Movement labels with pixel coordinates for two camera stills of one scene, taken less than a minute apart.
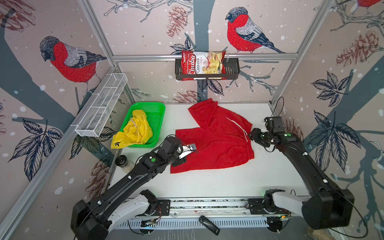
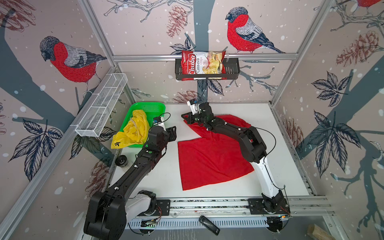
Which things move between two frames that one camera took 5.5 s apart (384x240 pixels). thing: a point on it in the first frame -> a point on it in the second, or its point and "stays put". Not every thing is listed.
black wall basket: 232,67 stays put
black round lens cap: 121,160 stays put
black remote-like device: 209,225 stays put
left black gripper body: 175,159 -> 169,136
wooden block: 319,234 stays put
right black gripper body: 260,137 -> 196,119
